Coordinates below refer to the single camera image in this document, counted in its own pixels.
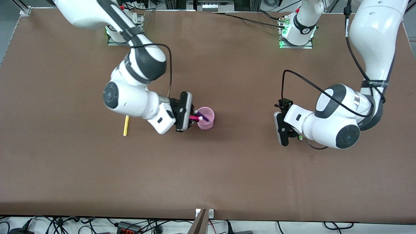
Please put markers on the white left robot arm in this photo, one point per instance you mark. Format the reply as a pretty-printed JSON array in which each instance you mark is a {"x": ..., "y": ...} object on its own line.
[{"x": 373, "y": 32}]

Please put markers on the grey camera mount pole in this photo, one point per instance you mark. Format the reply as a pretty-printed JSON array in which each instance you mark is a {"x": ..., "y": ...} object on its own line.
[{"x": 199, "y": 226}]

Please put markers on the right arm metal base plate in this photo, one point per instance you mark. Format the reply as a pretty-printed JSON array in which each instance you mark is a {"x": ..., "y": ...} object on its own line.
[{"x": 113, "y": 43}]

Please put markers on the pink cup holder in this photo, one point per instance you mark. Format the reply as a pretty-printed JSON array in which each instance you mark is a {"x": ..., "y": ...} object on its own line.
[{"x": 208, "y": 125}]

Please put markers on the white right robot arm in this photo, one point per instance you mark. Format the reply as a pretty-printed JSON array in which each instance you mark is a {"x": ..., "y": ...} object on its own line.
[{"x": 130, "y": 97}]

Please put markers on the black plug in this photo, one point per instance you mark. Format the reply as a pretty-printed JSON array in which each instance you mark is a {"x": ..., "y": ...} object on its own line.
[{"x": 229, "y": 229}]

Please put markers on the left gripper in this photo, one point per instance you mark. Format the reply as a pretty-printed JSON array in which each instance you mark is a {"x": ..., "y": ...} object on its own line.
[{"x": 283, "y": 105}]

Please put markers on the black orange power strip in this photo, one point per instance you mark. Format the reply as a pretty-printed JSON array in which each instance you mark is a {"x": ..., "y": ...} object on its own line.
[{"x": 128, "y": 229}]

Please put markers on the purple marker pen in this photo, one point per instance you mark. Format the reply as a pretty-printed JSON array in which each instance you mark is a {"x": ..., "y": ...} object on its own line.
[{"x": 204, "y": 117}]

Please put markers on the grey electrical terminal block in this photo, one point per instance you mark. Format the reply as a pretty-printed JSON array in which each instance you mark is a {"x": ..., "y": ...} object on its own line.
[{"x": 213, "y": 6}]

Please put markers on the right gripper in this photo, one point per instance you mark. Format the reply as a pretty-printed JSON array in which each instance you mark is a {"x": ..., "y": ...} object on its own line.
[{"x": 176, "y": 109}]

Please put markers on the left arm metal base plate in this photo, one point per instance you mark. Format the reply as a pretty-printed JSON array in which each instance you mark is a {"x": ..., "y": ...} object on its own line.
[{"x": 295, "y": 46}]

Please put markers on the black power adapter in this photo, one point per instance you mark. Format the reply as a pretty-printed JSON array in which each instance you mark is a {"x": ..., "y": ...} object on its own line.
[{"x": 19, "y": 231}]

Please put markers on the white metal bracket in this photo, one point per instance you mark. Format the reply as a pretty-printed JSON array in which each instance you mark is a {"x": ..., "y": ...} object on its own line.
[{"x": 211, "y": 213}]

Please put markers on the yellow marker pen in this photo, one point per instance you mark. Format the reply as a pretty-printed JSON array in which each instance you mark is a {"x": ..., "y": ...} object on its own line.
[{"x": 126, "y": 128}]

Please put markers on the pink marker pen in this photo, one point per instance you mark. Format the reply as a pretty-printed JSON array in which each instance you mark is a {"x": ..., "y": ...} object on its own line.
[{"x": 197, "y": 118}]

